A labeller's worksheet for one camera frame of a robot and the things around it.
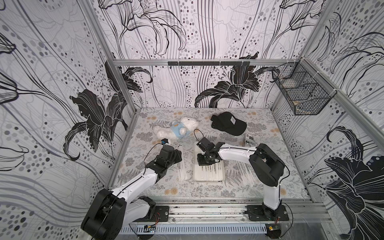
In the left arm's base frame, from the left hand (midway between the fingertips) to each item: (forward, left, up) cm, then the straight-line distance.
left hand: (181, 155), depth 88 cm
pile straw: (-5, 0, -5) cm, 7 cm away
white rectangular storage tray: (-9, -12, -4) cm, 16 cm away
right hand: (0, -11, -7) cm, 13 cm away
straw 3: (-8, -19, -5) cm, 21 cm away
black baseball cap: (+26, -30, -1) cm, 40 cm away
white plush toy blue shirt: (+16, +4, +4) cm, 17 cm away
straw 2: (-8, -21, -4) cm, 23 cm away
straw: (-7, -23, -5) cm, 25 cm away
